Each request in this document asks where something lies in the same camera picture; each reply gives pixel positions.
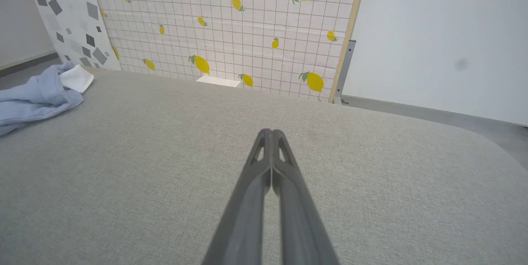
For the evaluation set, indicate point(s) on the grey fabric sofa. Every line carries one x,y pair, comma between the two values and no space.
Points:
123,174

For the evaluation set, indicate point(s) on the white grey terrazzo panel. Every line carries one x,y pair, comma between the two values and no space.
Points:
70,13

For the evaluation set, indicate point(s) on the lemon print tile board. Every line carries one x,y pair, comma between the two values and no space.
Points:
247,42

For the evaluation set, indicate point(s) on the light blue shirt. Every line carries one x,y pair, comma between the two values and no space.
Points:
33,100

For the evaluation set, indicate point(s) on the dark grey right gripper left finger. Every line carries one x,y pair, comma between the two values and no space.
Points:
247,215

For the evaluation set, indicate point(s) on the grey metal bracket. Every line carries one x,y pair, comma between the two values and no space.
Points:
344,71

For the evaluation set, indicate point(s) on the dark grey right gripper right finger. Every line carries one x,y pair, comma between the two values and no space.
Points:
299,215

